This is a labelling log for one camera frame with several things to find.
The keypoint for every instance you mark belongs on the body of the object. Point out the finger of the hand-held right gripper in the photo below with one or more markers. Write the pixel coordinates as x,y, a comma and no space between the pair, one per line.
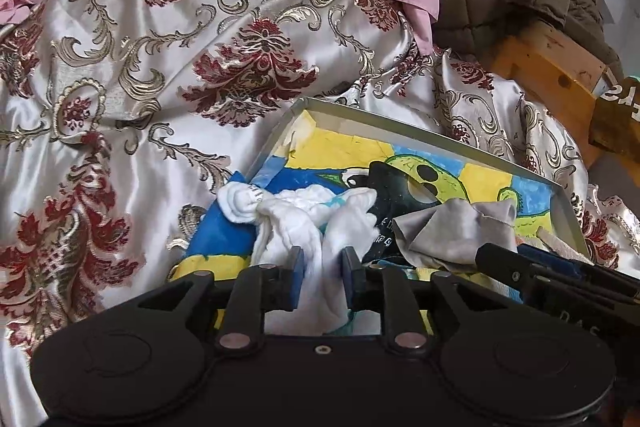
555,256
505,264

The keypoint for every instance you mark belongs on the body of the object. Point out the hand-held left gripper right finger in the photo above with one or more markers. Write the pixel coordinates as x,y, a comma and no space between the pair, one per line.
353,281

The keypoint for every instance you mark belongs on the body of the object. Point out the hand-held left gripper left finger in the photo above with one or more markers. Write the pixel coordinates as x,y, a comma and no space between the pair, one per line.
298,279

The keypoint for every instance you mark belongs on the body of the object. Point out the white sock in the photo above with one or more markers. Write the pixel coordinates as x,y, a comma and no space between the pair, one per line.
327,257
240,204

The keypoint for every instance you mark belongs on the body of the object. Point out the grey shallow box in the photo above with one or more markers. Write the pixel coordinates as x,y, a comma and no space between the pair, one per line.
566,217

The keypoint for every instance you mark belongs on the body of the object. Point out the plain grey sock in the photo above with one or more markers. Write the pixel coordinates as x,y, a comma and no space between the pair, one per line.
450,232

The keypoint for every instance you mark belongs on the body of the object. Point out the black printed sock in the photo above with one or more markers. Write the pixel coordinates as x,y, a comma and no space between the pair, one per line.
395,192

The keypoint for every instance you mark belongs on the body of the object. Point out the colourful painted shallow box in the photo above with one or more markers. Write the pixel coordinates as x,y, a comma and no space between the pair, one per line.
340,152

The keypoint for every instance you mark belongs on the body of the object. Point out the brown cardboard box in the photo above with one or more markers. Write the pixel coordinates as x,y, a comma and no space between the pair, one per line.
617,122

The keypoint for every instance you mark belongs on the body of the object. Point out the wooden cabinet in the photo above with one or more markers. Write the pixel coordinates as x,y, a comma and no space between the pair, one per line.
545,57

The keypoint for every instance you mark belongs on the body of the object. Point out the satin floral blanket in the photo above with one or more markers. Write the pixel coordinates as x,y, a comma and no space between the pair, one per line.
125,107

